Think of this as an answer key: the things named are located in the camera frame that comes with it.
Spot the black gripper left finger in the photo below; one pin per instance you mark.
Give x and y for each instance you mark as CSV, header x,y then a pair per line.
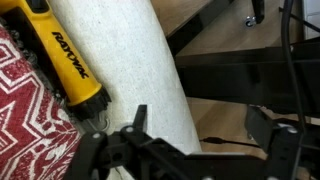
x,y
100,156

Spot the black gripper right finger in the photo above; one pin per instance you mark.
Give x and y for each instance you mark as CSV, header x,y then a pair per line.
x,y
283,156

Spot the yellow black torch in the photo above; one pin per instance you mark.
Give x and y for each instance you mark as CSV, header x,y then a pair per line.
x,y
66,56

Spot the red white patterned cushion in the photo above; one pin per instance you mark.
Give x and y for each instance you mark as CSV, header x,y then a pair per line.
x,y
26,133

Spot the beige fabric sofa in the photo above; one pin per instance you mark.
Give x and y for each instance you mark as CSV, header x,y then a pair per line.
x,y
133,60

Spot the caster wheel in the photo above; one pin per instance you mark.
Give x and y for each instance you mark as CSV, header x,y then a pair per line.
x,y
250,22

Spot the black table frame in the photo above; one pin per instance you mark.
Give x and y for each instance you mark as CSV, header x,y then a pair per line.
x,y
233,83

